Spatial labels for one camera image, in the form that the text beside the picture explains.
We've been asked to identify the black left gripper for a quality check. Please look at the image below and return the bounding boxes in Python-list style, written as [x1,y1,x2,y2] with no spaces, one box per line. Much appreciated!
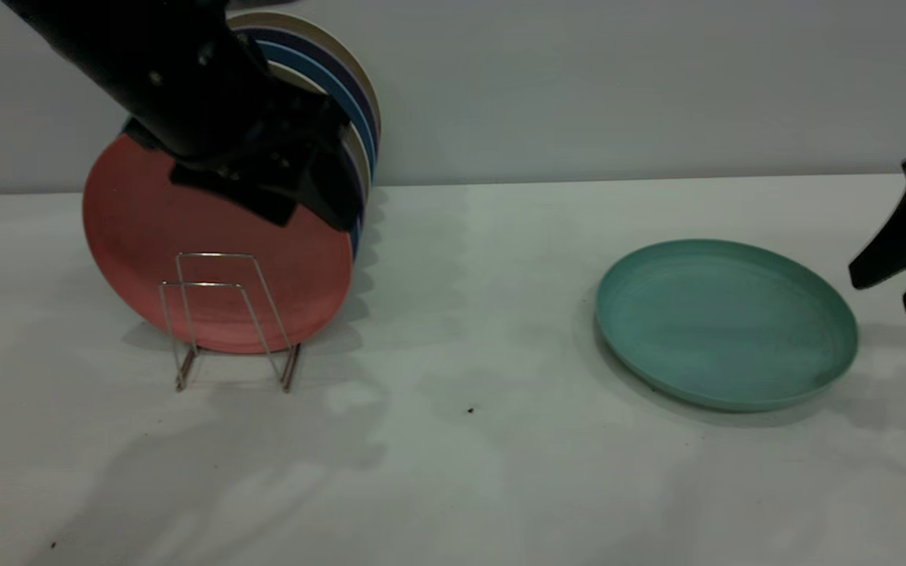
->
[171,79,366,233]

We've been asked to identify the green round plate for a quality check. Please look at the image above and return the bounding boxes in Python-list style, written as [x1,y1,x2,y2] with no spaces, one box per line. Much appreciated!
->
[595,239,860,413]

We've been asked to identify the navy plate lavender rim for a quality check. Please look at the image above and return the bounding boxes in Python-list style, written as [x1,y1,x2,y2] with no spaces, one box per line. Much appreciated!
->
[237,28,381,150]
[341,141,370,207]

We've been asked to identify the beige round plate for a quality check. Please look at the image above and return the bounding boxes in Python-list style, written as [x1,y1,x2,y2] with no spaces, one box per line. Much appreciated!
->
[268,61,373,189]
[225,12,383,133]

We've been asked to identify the teal blue round plate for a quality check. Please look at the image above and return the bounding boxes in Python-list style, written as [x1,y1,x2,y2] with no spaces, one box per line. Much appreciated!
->
[256,41,378,175]

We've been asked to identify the pink round plate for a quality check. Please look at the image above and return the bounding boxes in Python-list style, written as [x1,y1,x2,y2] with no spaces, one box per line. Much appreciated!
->
[82,132,354,355]

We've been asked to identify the metal wire plate rack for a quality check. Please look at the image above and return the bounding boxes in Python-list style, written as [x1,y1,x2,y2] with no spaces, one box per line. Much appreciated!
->
[159,252,304,394]

